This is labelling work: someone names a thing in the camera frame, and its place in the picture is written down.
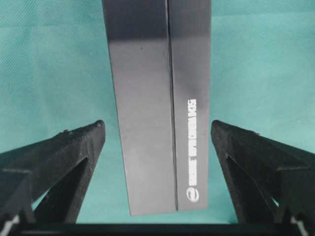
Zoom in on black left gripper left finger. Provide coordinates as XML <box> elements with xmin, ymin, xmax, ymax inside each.
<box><xmin>0</xmin><ymin>120</ymin><xmax>105</xmax><ymax>223</ymax></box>

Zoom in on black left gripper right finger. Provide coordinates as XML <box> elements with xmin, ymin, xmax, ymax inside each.
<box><xmin>211</xmin><ymin>120</ymin><xmax>315</xmax><ymax>225</ymax></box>

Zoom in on black realsense box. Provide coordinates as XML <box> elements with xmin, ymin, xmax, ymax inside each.
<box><xmin>102</xmin><ymin>0</ymin><xmax>212</xmax><ymax>216</ymax></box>

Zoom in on green table mat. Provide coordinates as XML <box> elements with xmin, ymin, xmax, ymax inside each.
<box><xmin>0</xmin><ymin>0</ymin><xmax>315</xmax><ymax>224</ymax></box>

